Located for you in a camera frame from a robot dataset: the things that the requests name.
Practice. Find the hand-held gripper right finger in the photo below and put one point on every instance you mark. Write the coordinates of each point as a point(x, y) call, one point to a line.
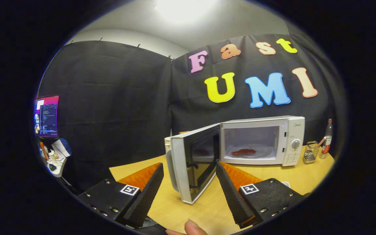
point(232, 192)

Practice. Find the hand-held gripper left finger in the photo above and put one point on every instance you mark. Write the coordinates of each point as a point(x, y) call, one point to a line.
point(147, 192)

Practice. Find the reddish brown meat strip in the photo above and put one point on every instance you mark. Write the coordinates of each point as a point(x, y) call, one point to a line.
point(243, 152)

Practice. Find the glass turntable plate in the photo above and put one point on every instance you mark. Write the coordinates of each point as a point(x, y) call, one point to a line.
point(263, 150)

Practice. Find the black backdrop cloth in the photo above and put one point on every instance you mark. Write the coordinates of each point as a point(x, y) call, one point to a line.
point(116, 114)

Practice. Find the white and blue object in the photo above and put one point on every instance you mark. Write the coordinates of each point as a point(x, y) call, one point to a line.
point(62, 147)

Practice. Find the striped drinking straw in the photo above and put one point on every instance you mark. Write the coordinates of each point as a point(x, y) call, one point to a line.
point(321, 142)

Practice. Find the clear plastic bottle red label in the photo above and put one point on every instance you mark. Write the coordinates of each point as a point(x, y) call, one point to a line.
point(326, 143)

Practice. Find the computer monitor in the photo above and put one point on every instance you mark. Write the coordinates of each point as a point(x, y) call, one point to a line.
point(47, 117)

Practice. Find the ceiling light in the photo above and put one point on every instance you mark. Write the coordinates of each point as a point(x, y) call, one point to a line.
point(184, 8)

